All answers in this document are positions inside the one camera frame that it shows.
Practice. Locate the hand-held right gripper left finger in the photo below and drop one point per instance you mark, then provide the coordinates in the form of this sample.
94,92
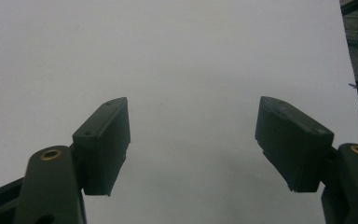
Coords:
101,149

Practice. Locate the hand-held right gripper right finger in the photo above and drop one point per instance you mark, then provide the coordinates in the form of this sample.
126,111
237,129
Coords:
295,146

